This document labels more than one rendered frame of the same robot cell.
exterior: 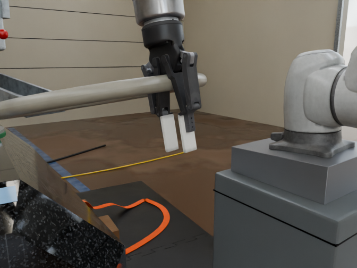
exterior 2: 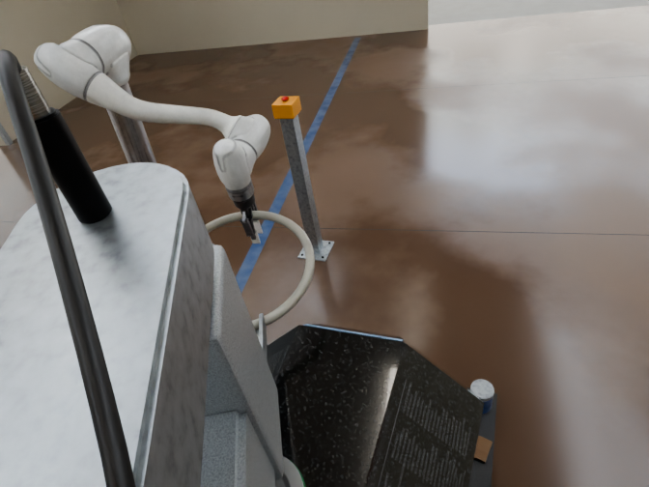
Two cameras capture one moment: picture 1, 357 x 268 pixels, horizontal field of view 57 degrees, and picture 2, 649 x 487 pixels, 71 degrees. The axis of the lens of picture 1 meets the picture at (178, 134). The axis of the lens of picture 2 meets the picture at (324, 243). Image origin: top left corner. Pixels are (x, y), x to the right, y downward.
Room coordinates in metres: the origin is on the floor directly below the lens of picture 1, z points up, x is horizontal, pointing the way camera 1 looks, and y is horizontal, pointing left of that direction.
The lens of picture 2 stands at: (1.19, 1.27, 2.02)
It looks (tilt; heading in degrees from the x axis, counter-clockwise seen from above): 39 degrees down; 235
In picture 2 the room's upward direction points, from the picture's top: 11 degrees counter-clockwise
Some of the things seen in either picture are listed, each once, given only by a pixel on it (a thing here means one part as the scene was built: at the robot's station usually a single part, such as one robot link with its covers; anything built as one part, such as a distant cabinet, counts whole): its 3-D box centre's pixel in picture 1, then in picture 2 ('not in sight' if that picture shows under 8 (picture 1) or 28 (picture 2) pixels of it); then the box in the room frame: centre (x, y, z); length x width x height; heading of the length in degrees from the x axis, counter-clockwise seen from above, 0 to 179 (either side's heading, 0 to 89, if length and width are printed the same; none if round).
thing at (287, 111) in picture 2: not in sight; (302, 184); (-0.12, -0.74, 0.54); 0.20 x 0.20 x 1.09; 30
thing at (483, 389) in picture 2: not in sight; (481, 396); (0.11, 0.71, 0.08); 0.10 x 0.10 x 0.13
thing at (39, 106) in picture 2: not in sight; (59, 151); (1.13, 0.73, 1.83); 0.04 x 0.04 x 0.17
